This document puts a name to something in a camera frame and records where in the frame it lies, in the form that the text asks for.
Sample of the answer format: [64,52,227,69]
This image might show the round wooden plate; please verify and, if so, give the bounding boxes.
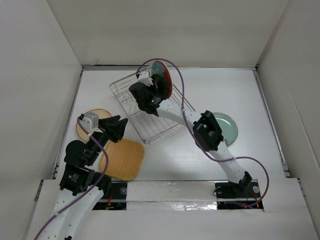
[75,108,112,142]

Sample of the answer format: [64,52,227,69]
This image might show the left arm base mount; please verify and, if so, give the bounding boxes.
[93,181,128,211]

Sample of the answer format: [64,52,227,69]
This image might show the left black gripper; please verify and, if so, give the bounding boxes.
[86,114,128,165]

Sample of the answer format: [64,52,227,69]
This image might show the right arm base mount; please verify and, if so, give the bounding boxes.
[212,180,264,210]

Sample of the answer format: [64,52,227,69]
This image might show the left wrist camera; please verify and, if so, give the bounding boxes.
[79,112,99,131]

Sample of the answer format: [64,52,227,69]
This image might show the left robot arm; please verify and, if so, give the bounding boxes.
[35,112,128,240]

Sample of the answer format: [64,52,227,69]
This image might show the small black plate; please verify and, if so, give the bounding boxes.
[151,74,168,99]

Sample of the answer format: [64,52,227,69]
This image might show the light green flower bowl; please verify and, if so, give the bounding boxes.
[213,112,239,146]

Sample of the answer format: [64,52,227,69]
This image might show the woven bamboo square tray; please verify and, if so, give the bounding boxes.
[105,139,145,181]

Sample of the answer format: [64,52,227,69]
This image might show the wire dish rack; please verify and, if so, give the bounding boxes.
[109,73,183,145]

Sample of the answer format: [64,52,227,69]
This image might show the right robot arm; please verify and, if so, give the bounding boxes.
[129,82,252,199]

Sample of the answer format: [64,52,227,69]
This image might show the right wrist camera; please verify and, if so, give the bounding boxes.
[137,70,153,87]

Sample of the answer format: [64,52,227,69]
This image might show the red and teal floral plate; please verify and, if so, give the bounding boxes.
[151,60,173,99]

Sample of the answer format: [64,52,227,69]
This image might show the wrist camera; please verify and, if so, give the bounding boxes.
[79,112,99,131]
[137,70,153,87]

